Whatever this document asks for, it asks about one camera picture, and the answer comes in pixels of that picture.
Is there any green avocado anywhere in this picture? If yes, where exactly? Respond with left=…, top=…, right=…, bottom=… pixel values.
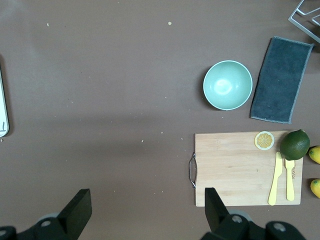
left=279, top=128, right=311, bottom=161

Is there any yellow plastic fork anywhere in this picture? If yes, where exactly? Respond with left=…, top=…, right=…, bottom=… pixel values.
left=284, top=157, right=296, bottom=202

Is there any grey wire rack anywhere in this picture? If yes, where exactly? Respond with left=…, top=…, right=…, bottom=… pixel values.
left=288, top=0, right=320, bottom=45

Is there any cream bear print tray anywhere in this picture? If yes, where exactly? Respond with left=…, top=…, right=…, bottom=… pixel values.
left=0, top=53, right=10, bottom=138

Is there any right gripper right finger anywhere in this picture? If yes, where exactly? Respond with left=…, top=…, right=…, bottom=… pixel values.
left=203, top=187, right=251, bottom=240

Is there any yellow plastic knife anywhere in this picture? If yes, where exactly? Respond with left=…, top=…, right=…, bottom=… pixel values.
left=267, top=151, right=283, bottom=206

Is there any wooden cutting board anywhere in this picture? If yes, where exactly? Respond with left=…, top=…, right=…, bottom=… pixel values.
left=188, top=130, right=304, bottom=208

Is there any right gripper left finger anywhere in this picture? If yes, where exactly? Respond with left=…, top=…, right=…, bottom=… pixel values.
left=34, top=188, right=93, bottom=240

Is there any yellow lemon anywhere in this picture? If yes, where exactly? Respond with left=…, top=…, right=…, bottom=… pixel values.
left=307, top=145, right=320, bottom=165
left=309, top=178, right=320, bottom=200

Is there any mint green bowl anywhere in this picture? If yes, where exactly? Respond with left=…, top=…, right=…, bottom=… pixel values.
left=202, top=59, right=253, bottom=111

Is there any lemon slice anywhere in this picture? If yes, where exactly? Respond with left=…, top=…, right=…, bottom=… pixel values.
left=254, top=130, right=275, bottom=151

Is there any dark grey cloth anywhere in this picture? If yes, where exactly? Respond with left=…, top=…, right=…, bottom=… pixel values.
left=249, top=36, right=315, bottom=125

